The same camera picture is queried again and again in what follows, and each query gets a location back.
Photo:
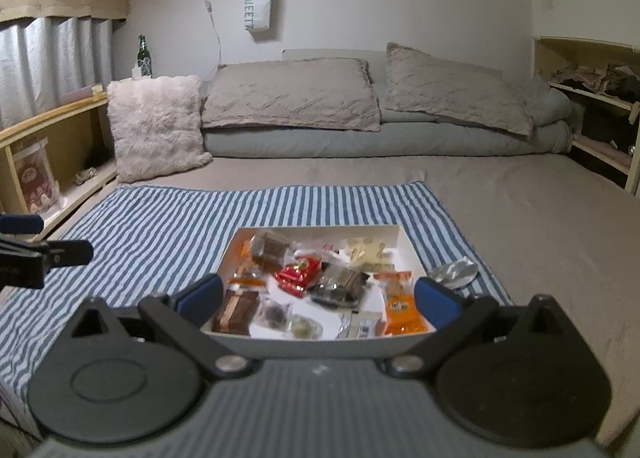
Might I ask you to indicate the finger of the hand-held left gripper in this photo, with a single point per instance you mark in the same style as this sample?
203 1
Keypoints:
22 224
70 253

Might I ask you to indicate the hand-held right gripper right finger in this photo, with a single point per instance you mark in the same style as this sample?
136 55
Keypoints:
435 300

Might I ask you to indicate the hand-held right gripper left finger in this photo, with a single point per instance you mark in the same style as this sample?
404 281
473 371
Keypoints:
200 295

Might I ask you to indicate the orange snack packet round logo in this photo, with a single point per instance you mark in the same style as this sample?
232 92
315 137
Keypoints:
400 305

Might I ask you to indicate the brown snack packet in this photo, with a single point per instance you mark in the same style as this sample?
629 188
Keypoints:
235 312

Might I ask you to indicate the orange clear twisted snack packet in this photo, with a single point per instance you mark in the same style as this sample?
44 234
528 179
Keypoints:
244 252

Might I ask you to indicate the small grey snack packet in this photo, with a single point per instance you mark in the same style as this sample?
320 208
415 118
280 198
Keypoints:
348 325
371 325

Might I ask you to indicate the clear packet dark round snack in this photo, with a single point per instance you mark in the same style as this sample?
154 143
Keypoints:
272 313

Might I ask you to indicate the small silver snack packet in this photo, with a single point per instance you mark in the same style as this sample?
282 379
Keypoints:
270 250

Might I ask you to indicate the pale yellow snack packet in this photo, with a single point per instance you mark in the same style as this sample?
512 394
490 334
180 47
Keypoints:
367 250

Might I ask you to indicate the dark silver snack packet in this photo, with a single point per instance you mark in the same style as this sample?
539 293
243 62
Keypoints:
340 288

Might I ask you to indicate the red snack packet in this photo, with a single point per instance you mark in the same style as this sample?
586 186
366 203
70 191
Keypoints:
297 274

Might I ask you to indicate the white cardboard box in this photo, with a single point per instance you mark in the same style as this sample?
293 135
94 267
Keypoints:
327 313

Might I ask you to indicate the crumpled silver foil wrapper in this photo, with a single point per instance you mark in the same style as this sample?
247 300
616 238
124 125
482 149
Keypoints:
455 274

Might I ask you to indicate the clear box with pink doll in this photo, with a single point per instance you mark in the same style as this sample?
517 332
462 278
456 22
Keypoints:
35 177

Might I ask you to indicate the small pale figurine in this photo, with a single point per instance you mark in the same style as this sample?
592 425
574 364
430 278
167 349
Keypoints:
86 176

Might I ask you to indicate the blue white striped cloth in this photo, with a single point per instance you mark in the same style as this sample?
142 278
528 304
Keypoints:
150 228

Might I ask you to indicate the wooden bedside shelf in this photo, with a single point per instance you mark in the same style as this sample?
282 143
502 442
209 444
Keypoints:
75 137

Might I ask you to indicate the pink flat box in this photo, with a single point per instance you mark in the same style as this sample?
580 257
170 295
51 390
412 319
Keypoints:
80 93

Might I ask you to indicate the fluffy white pillow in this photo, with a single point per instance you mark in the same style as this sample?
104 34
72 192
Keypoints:
155 127

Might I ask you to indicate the grey curtain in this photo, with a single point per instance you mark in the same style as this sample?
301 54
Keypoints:
50 62

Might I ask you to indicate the folded grey duvet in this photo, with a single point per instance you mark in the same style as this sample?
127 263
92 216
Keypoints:
350 140

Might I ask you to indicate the white charger plug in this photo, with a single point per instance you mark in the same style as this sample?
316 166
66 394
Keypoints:
136 72

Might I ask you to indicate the green glass bottle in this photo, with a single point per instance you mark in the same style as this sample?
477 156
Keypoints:
143 50

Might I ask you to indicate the beige textured pillow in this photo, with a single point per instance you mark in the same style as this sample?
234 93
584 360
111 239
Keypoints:
290 92
450 87

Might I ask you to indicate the pile of dark clothes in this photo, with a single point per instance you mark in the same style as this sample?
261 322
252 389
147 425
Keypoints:
605 127

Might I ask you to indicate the pile of beige clothes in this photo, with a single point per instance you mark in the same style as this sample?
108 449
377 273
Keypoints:
590 77

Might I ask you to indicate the pale wooden wall shelf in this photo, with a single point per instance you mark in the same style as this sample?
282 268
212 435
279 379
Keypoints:
542 62

